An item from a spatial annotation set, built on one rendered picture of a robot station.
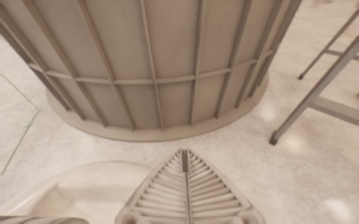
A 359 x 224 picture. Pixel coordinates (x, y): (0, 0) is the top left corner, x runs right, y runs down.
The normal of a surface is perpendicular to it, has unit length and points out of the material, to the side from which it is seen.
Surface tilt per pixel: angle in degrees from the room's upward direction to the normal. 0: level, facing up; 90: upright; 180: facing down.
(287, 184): 0
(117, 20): 90
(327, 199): 0
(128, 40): 90
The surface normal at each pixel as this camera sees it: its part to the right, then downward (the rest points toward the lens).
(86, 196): -0.01, 0.43
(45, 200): 0.91, 0.01
